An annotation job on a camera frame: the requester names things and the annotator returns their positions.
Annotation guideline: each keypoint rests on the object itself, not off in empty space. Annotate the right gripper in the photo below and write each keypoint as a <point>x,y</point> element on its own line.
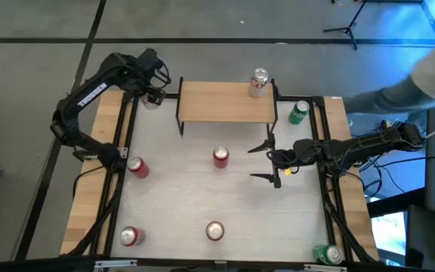
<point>289,155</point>

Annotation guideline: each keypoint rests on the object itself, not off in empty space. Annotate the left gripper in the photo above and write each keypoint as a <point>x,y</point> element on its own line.
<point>151,72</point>

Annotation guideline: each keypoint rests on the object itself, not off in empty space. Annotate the silver soda can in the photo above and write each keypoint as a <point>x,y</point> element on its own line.
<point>152,102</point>

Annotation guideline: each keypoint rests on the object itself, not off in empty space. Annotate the red Fanta can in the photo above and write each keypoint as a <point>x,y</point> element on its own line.
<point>221,158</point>

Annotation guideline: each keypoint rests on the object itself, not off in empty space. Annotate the green Sprite can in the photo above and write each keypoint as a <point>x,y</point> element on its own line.
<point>329,255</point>
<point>298,113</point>

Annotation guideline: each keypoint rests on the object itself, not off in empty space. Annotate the red Coke can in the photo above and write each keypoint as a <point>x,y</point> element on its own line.
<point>139,168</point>

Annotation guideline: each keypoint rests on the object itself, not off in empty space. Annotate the silver Diet Coke can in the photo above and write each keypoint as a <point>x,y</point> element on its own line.
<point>258,85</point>

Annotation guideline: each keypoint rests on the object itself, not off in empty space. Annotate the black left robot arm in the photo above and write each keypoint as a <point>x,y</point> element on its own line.
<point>89,94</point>

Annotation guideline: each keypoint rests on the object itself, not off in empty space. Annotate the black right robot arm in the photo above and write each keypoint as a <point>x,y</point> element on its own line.
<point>368,145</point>

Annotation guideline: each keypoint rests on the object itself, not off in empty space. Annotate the small yellow tag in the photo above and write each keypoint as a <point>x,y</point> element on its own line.
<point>287,172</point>

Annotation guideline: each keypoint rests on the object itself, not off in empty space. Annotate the white tabletop sheet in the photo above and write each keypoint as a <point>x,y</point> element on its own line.
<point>221,200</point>

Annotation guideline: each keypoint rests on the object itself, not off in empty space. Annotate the red soda can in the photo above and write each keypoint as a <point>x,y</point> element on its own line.
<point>215,230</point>
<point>132,236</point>

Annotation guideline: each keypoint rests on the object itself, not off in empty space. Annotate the silver mounting plate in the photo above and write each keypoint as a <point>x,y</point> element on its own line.
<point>115,263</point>
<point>325,268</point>

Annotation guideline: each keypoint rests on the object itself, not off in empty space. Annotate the yellow power plug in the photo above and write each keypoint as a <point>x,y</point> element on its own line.
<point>384,123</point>

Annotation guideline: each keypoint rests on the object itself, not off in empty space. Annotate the lit monitor screen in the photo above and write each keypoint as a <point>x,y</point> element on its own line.
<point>389,234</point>

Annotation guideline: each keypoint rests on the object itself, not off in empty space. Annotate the person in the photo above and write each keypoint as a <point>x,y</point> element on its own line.
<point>398,98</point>

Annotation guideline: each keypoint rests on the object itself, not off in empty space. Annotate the black tripod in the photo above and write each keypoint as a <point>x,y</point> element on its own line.
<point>349,28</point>

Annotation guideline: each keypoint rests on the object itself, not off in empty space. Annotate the silver corner bracket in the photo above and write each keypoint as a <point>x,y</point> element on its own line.
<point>123,152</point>

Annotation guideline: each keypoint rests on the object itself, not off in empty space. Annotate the wooden shelf with black frame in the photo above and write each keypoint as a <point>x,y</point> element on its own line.
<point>221,102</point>

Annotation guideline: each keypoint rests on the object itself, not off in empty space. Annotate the black aluminium table frame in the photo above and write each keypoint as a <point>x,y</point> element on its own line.
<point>317,101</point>

